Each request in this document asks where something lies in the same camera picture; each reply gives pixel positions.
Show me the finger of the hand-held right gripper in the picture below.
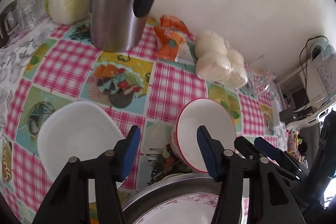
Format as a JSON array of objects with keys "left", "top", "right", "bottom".
[
  {"left": 234, "top": 136, "right": 259, "bottom": 161},
  {"left": 254, "top": 136, "right": 304, "bottom": 182}
]

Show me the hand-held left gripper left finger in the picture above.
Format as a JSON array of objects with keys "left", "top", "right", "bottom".
[{"left": 33, "top": 125, "right": 141, "bottom": 224}]

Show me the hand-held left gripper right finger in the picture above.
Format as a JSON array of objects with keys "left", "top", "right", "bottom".
[{"left": 196, "top": 125, "right": 306, "bottom": 224}]

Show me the strawberry print bowl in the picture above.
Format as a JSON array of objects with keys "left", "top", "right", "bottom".
[{"left": 170, "top": 98, "right": 237, "bottom": 174}]

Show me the white square bowl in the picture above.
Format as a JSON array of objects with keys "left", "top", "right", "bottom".
[{"left": 37, "top": 101, "right": 126, "bottom": 189}]

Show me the round floral plate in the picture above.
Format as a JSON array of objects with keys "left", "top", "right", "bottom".
[{"left": 131, "top": 193, "right": 219, "bottom": 224}]

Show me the yellow candy packet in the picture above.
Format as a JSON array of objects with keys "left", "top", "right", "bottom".
[{"left": 287, "top": 130, "right": 302, "bottom": 159}]

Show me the black charger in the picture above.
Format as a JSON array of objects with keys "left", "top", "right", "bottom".
[{"left": 279, "top": 108, "right": 298, "bottom": 123}]

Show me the white cutout rack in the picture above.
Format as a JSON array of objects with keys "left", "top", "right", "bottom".
[{"left": 273, "top": 67, "right": 336, "bottom": 130}]

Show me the clear glass mug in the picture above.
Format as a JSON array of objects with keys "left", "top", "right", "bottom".
[{"left": 245, "top": 55, "right": 276, "bottom": 98}]

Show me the checked printed tablecloth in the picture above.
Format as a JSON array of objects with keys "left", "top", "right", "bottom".
[{"left": 0, "top": 14, "right": 292, "bottom": 224}]

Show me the white calendar box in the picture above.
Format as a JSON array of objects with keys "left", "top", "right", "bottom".
[{"left": 306, "top": 56, "right": 331, "bottom": 104}]

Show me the bag of steamed buns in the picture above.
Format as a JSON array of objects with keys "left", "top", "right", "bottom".
[{"left": 194, "top": 29, "right": 248, "bottom": 89}]

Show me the teal cloth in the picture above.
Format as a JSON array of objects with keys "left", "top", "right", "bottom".
[{"left": 311, "top": 38, "right": 336, "bottom": 60}]

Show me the orange snack packet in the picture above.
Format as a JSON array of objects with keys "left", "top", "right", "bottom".
[{"left": 154, "top": 14, "right": 195, "bottom": 63}]

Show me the stainless steel thermos jug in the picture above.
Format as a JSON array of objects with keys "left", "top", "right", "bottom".
[{"left": 89, "top": 0, "right": 175, "bottom": 52}]

